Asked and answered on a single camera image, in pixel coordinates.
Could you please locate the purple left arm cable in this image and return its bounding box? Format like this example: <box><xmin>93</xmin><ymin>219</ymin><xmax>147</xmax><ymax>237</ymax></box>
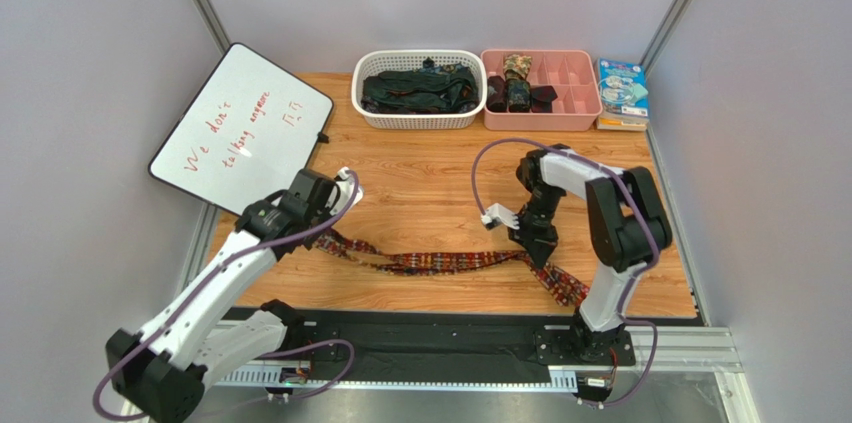
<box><xmin>91</xmin><ymin>169</ymin><xmax>361</xmax><ymax>423</ymax></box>

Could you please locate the rolled dark maroon tie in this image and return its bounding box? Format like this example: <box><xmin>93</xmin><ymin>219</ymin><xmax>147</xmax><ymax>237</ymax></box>
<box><xmin>486</xmin><ymin>75</ymin><xmax>508</xmax><ymax>113</ymax></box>

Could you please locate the rolled dark red tie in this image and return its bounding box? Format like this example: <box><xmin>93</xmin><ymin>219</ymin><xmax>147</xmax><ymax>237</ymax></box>
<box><xmin>530</xmin><ymin>85</ymin><xmax>558</xmax><ymax>113</ymax></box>

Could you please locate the aluminium frame rail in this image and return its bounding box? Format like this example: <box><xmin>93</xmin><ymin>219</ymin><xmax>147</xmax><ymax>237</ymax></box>
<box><xmin>118</xmin><ymin>317</ymin><xmax>760</xmax><ymax>423</ymax></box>

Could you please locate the rolled floral beige tie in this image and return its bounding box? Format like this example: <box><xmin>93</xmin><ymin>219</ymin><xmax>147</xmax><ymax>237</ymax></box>
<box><xmin>503</xmin><ymin>53</ymin><xmax>533</xmax><ymax>81</ymax></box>

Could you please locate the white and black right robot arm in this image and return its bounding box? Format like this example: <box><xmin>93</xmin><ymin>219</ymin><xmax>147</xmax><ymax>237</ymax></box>
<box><xmin>509</xmin><ymin>145</ymin><xmax>673</xmax><ymax>363</ymax></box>

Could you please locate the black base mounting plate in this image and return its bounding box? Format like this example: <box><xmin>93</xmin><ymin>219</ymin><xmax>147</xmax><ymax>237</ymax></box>
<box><xmin>229</xmin><ymin>306</ymin><xmax>707</xmax><ymax>385</ymax></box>

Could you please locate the blue packaged box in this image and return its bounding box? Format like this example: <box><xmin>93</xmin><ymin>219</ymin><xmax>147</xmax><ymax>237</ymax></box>
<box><xmin>596</xmin><ymin>58</ymin><xmax>650</xmax><ymax>124</ymax></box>

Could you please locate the rolled dark green tie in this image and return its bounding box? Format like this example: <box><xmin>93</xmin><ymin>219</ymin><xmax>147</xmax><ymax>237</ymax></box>
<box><xmin>505</xmin><ymin>78</ymin><xmax>532</xmax><ymax>113</ymax></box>

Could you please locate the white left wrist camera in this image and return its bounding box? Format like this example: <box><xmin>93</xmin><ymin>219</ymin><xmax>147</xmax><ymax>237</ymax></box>
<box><xmin>328</xmin><ymin>167</ymin><xmax>364</xmax><ymax>216</ymax></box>

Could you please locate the whiteboard with red writing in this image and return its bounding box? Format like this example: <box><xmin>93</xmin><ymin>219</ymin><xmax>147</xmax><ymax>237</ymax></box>
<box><xmin>148</xmin><ymin>43</ymin><xmax>334</xmax><ymax>214</ymax></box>

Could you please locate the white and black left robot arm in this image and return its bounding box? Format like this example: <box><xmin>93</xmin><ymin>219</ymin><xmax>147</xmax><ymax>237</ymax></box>
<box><xmin>92</xmin><ymin>167</ymin><xmax>363</xmax><ymax>422</ymax></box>

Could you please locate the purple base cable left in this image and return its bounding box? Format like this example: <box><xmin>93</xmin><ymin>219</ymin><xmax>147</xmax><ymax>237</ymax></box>
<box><xmin>256</xmin><ymin>338</ymin><xmax>357</xmax><ymax>402</ymax></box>

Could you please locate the dark green ties pile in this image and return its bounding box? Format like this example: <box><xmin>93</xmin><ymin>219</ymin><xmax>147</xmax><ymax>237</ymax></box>
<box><xmin>360</xmin><ymin>58</ymin><xmax>481</xmax><ymax>115</ymax></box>

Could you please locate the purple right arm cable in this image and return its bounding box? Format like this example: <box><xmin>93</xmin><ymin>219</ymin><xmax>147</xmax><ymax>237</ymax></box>
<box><xmin>470</xmin><ymin>137</ymin><xmax>662</xmax><ymax>317</ymax></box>

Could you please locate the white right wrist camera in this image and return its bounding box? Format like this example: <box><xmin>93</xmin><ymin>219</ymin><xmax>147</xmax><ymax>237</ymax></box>
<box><xmin>480</xmin><ymin>203</ymin><xmax>520</xmax><ymax>230</ymax></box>

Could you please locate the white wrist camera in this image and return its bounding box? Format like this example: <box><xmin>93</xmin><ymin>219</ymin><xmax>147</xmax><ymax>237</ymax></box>
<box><xmin>480</xmin><ymin>203</ymin><xmax>520</xmax><ymax>230</ymax></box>
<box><xmin>328</xmin><ymin>167</ymin><xmax>364</xmax><ymax>216</ymax></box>

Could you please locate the multicoloured checked patterned tie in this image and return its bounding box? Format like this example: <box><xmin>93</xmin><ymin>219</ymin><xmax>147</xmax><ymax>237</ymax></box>
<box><xmin>312</xmin><ymin>229</ymin><xmax>590</xmax><ymax>307</ymax></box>

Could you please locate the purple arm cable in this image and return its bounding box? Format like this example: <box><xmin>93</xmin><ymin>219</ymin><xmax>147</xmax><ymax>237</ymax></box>
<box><xmin>470</xmin><ymin>137</ymin><xmax>662</xmax><ymax>317</ymax></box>
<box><xmin>91</xmin><ymin>169</ymin><xmax>361</xmax><ymax>423</ymax></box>

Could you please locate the yellow book under box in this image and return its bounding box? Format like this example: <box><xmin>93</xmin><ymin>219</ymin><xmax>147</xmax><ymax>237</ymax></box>
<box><xmin>596</xmin><ymin>117</ymin><xmax>647</xmax><ymax>132</ymax></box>

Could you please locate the white perforated plastic basket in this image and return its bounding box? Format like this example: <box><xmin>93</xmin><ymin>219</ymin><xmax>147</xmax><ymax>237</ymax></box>
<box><xmin>351</xmin><ymin>49</ymin><xmax>488</xmax><ymax>130</ymax></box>

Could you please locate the pink divided organiser tray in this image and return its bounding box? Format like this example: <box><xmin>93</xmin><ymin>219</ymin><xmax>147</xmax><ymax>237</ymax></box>
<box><xmin>480</xmin><ymin>49</ymin><xmax>603</xmax><ymax>131</ymax></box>

